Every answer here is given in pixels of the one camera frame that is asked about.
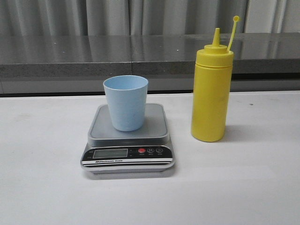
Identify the light blue plastic cup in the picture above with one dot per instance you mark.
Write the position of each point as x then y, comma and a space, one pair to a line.
126, 97

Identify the yellow squeeze bottle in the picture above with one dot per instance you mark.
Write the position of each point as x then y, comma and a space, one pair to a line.
212, 80

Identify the silver digital kitchen scale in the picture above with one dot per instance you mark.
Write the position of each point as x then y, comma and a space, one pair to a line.
148, 149

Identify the grey stone counter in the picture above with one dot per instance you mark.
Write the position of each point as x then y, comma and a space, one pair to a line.
78, 65

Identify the grey pleated curtain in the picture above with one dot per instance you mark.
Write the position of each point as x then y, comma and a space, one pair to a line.
145, 17

